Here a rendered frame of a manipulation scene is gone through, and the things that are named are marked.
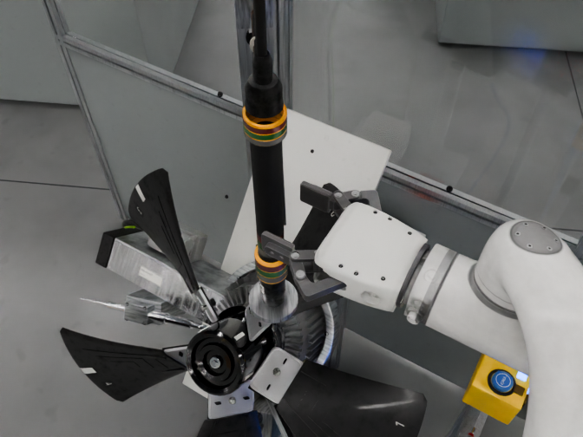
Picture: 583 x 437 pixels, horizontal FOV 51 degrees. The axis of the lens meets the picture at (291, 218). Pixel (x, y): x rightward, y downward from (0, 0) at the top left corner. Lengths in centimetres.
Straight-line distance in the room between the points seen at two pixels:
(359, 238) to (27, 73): 286
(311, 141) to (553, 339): 80
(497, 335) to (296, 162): 72
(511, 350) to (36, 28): 281
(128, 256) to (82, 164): 186
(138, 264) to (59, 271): 148
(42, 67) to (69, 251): 98
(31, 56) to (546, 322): 299
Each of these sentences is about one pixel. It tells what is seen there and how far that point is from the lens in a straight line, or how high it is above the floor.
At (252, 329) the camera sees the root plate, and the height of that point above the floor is 125.
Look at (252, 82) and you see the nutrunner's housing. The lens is 56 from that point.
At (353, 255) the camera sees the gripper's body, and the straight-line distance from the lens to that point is 65.
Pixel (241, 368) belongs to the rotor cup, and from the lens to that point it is 106.
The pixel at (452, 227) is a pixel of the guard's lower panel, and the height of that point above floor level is 89.
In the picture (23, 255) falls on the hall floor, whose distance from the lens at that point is 291.
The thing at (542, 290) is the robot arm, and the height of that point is 177.
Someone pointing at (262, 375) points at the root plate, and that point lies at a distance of 111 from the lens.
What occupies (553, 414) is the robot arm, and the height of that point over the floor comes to 173.
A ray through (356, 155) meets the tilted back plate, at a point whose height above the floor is 134.
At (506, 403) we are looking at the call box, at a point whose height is 107.
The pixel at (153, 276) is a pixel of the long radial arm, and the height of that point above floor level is 112.
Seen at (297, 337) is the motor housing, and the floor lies 115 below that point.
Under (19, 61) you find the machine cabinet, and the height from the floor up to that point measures 31.
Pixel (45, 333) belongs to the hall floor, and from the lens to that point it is 266.
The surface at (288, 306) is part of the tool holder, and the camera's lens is 86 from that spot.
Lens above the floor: 221
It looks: 52 degrees down
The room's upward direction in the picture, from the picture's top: straight up
